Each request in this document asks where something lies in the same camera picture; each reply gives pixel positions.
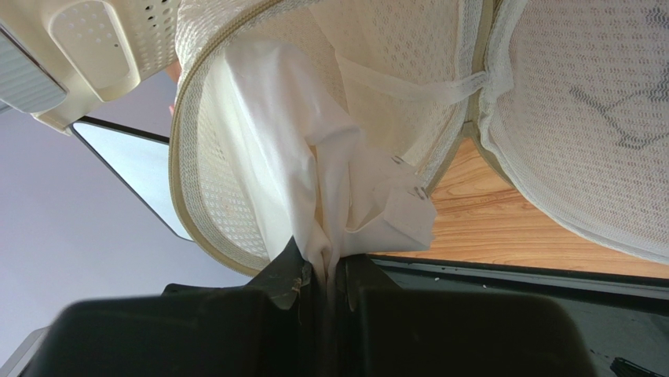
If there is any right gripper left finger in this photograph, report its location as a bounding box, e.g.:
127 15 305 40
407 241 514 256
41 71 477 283
24 241 312 376

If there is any cream plastic laundry basket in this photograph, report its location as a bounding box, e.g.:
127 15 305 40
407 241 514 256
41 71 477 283
1 0 181 133

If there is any white mesh laundry bag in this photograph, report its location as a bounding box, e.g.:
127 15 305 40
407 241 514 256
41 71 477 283
170 1 668 274

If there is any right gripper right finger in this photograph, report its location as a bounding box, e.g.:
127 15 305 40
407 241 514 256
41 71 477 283
337 255 595 376

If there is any whiteboard with red writing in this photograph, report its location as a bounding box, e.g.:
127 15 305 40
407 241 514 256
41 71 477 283
69 116 192 241

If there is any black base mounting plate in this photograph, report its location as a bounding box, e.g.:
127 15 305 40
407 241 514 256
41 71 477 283
372 256 668 376

